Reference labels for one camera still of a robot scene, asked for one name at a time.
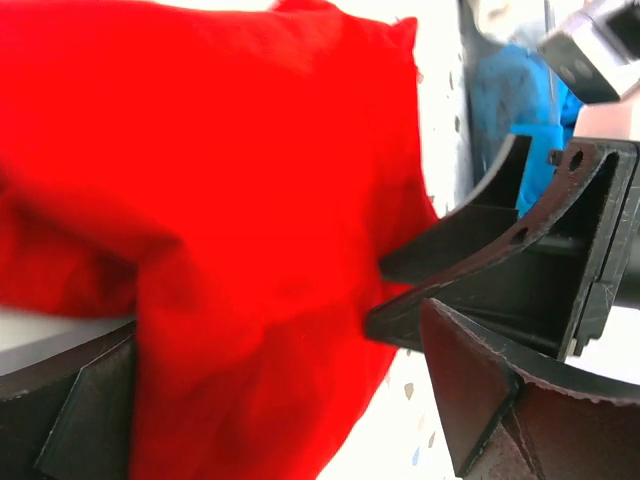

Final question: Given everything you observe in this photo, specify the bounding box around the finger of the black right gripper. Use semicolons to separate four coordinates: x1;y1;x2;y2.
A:
365;138;639;358
380;134;532;284

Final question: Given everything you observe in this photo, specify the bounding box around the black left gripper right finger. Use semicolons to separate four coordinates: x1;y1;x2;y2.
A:
420;300;639;479

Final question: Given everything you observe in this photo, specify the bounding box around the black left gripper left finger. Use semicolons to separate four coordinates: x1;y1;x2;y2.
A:
1;324;136;479

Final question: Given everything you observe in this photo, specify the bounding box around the red t-shirt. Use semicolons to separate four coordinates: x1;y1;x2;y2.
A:
1;1;437;479

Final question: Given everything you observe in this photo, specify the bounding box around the blue t-shirt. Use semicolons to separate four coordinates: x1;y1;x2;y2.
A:
470;44;583;215

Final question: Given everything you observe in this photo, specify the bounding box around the clear plastic bin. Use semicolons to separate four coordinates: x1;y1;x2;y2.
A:
460;1;558;182

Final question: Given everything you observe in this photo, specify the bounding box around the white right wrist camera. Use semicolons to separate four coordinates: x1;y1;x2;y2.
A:
537;0;640;139

